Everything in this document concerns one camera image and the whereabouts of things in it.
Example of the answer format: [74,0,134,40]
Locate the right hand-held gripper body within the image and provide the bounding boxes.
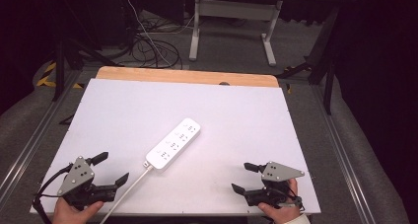
[244,161,306,207]

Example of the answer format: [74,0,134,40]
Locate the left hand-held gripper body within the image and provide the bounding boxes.
[56,156,118,212]

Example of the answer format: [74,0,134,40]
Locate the white power strip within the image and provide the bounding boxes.
[145,116,202,172]

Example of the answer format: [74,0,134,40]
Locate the person's left hand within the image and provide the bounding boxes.
[51,196,105,224]

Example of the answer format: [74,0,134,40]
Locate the person's right hand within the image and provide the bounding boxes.
[257,178,303,224]

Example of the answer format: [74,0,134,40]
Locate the yellow black floor tape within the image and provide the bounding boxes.
[35,61,85,90]

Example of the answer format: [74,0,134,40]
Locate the black tripod stand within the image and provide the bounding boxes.
[52,0,124,103]

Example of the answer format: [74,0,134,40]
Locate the black metal stand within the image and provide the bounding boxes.
[275,5,341,115]

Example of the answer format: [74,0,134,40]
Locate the white power strip cable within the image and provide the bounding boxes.
[98,161,155,224]

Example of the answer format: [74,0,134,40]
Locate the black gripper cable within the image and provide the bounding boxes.
[32,163,74,224]

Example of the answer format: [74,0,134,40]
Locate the metal floor rail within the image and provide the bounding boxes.
[311,85,378,224]
[0,69,82,200]

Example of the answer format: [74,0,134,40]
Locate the black floor cables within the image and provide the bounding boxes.
[130,16,183,70]

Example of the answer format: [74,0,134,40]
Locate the white floor cable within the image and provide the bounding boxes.
[123,0,195,68]

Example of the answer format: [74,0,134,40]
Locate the white desk frame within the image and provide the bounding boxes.
[187,0,284,68]

